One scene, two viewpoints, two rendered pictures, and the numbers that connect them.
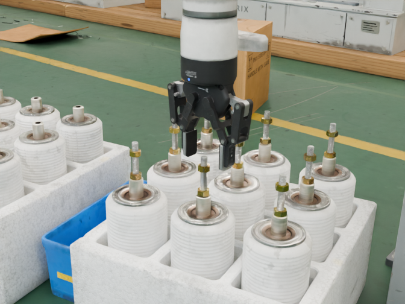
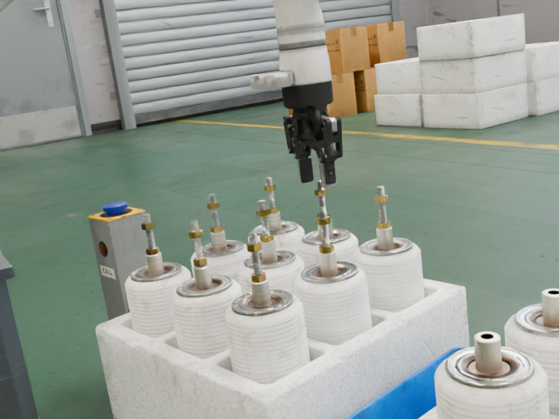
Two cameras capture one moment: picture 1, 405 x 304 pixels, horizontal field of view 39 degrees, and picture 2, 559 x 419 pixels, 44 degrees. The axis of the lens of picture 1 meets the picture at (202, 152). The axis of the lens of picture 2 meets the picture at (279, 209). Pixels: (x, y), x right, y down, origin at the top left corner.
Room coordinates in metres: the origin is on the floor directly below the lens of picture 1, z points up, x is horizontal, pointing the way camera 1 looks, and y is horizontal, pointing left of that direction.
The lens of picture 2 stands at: (1.73, 0.31, 0.55)
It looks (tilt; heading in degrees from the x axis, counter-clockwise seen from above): 13 degrees down; 202
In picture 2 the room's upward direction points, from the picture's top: 8 degrees counter-clockwise
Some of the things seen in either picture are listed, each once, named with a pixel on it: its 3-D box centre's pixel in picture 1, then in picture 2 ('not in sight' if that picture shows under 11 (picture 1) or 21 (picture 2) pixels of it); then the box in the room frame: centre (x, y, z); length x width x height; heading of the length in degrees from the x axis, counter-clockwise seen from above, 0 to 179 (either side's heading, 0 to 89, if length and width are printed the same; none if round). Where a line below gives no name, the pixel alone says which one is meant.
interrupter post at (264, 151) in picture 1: (264, 152); (203, 277); (0.96, -0.11, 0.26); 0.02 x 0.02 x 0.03
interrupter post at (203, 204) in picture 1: (203, 205); (325, 229); (0.76, 0.00, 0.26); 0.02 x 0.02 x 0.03
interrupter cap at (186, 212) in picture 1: (202, 213); (326, 237); (0.76, 0.00, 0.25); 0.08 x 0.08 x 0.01
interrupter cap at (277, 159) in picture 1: (264, 158); (204, 286); (0.96, -0.11, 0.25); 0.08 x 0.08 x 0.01
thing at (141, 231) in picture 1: (137, 245); (391, 307); (0.81, 0.10, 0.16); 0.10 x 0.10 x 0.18
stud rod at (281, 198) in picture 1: (281, 200); (271, 199); (0.70, -0.11, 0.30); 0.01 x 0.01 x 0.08
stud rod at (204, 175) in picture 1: (203, 180); (322, 204); (0.76, 0.00, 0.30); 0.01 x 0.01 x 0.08
